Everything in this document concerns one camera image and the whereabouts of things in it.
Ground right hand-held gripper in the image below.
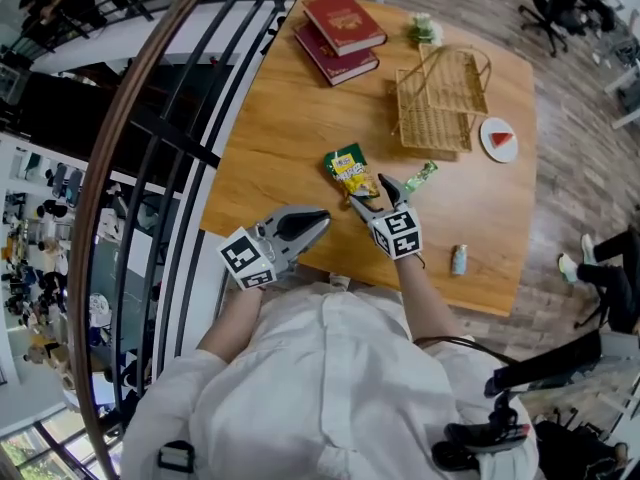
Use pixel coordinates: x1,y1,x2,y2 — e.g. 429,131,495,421
348,173,424,261

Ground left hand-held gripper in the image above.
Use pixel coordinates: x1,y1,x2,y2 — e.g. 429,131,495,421
217,205,333,292

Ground small green candy packet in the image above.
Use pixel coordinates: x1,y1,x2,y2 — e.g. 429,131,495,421
403,160,439,193

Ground green yellow snack bag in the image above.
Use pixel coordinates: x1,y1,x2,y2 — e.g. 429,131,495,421
323,142,382,207

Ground wicker basket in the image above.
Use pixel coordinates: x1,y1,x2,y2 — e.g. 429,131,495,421
390,42,494,154

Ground person's left forearm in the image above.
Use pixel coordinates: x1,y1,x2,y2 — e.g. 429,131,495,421
198,287,264,369

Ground white plate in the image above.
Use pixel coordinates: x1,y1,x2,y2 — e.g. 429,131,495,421
479,116,520,164

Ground dark red hardcover book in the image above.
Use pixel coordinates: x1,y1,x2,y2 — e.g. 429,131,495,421
293,20,380,88

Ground person's white shirt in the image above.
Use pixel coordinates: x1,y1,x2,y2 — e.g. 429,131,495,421
119,275,541,480

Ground white flower bouquet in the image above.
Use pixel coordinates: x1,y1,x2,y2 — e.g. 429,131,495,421
404,11,445,48

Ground black railing with wooden handrail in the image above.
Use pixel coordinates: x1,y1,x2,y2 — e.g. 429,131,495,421
0,0,301,480

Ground black flat panel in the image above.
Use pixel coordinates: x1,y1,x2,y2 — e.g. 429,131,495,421
483,328,604,398

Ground black office chair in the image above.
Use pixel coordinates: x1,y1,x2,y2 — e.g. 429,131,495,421
518,0,591,59

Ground white desk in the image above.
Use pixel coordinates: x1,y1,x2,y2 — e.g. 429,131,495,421
602,62,640,129

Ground black cable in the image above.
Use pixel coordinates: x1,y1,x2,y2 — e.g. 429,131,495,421
412,336,516,367

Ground black strap buckle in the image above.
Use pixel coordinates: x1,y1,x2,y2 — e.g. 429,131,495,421
158,440,196,471

